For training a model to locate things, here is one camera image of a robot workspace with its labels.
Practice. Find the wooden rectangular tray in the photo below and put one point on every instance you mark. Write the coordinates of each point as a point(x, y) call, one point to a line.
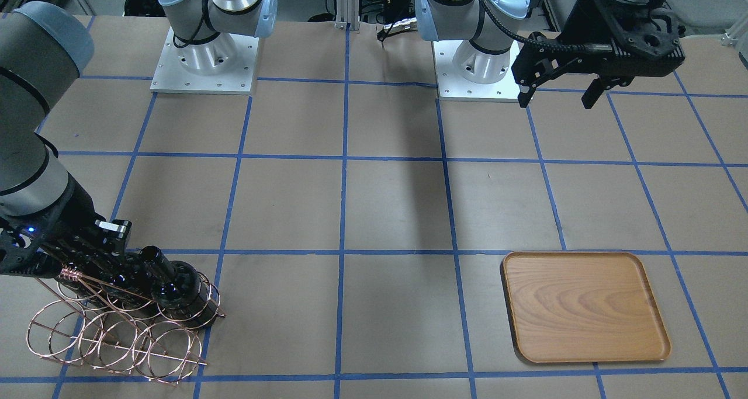
point(574, 307)

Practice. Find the copper wire bottle basket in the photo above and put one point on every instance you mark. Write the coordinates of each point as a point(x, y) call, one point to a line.
point(94, 332)

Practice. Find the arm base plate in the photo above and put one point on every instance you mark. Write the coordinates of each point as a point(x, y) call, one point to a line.
point(225, 66)
point(467, 75)

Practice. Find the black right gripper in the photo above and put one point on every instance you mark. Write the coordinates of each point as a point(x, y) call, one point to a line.
point(71, 211)

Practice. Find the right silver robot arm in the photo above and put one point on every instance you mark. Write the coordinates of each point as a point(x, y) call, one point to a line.
point(44, 50)

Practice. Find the dark wine bottle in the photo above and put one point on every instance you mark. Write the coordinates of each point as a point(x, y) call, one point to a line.
point(180, 291)

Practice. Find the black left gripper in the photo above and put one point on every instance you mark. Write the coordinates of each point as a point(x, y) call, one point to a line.
point(586, 14)

